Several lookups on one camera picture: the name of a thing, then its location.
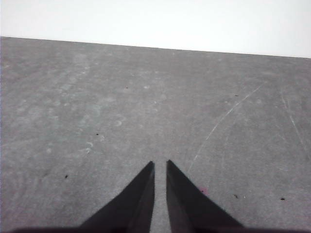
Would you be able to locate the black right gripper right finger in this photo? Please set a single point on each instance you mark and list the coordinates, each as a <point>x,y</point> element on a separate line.
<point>189,208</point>

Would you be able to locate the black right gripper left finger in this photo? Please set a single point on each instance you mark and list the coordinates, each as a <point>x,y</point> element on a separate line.
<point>133,206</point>

